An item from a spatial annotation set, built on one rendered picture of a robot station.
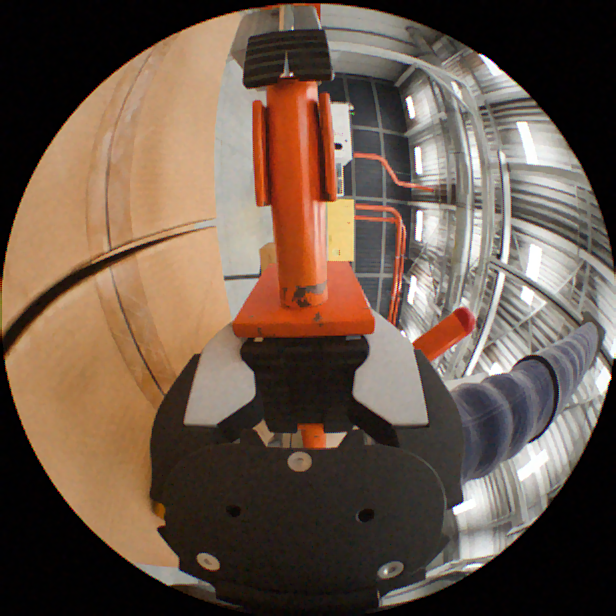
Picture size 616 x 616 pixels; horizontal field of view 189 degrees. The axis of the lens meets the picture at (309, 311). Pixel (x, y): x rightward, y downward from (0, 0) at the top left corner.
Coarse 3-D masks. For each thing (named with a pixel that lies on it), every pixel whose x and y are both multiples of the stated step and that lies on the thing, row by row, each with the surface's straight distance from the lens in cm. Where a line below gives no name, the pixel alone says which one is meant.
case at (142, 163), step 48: (192, 48) 35; (96, 96) 20; (144, 96) 23; (192, 96) 31; (96, 144) 18; (144, 144) 21; (192, 144) 28; (48, 192) 15; (96, 192) 17; (144, 192) 20; (192, 192) 27; (48, 240) 14; (96, 240) 16; (48, 288) 14
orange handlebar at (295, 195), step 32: (288, 96) 9; (320, 96) 9; (256, 128) 9; (288, 128) 8; (320, 128) 10; (256, 160) 8; (288, 160) 8; (320, 160) 9; (256, 192) 8; (288, 192) 8; (320, 192) 8; (288, 224) 8; (320, 224) 8; (288, 256) 8; (320, 256) 9; (288, 288) 9; (320, 288) 9
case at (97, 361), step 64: (128, 256) 18; (192, 256) 25; (64, 320) 14; (128, 320) 17; (192, 320) 25; (64, 384) 15; (128, 384) 18; (64, 448) 16; (128, 448) 18; (128, 512) 20
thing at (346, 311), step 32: (256, 288) 12; (352, 288) 11; (256, 320) 9; (288, 320) 8; (320, 320) 8; (352, 320) 8; (256, 352) 8; (288, 352) 9; (320, 352) 9; (352, 352) 8; (288, 384) 10; (320, 384) 10; (288, 416) 12; (320, 416) 13
